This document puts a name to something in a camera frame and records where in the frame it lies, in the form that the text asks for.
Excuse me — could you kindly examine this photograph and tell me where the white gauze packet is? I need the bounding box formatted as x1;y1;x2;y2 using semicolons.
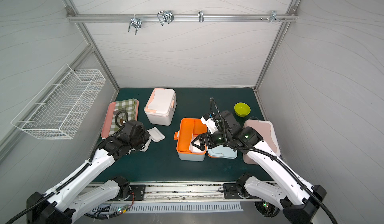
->
148;127;166;143
140;139;152;152

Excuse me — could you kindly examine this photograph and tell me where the blue orange first aid kit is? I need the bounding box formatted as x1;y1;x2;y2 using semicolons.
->
174;118;238;162

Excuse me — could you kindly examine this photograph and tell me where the pink first aid kit box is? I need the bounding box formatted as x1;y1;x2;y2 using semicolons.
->
243;120;281;157

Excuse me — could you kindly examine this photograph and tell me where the white peach first aid kit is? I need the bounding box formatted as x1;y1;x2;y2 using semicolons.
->
144;88;177;126

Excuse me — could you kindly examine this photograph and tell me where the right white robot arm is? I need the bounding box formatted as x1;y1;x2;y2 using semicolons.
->
196;111;337;224

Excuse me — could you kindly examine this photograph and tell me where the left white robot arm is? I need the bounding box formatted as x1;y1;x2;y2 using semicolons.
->
8;121;150;224

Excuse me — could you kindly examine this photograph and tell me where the metal hook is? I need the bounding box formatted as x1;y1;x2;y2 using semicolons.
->
260;11;287;23
198;11;204;23
157;10;175;26
128;17;142;35

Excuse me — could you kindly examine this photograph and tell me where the orange inner kit tray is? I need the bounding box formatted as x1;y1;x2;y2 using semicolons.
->
174;118;208;156

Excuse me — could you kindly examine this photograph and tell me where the green bowl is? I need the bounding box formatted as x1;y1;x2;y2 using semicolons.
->
234;103;251;117

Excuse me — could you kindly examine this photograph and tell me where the green checkered cloth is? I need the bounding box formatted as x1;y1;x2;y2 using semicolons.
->
108;99;139;136

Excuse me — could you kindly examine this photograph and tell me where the pink tray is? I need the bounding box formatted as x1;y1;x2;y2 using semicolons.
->
100;99;140;139

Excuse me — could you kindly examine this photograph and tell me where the aluminium crossbar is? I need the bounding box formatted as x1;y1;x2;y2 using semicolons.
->
67;13;298;23

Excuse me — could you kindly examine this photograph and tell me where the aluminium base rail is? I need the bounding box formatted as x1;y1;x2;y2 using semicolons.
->
80;180;307;206

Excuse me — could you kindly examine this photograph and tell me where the white wire basket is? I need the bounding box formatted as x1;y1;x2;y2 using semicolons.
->
11;64;106;140

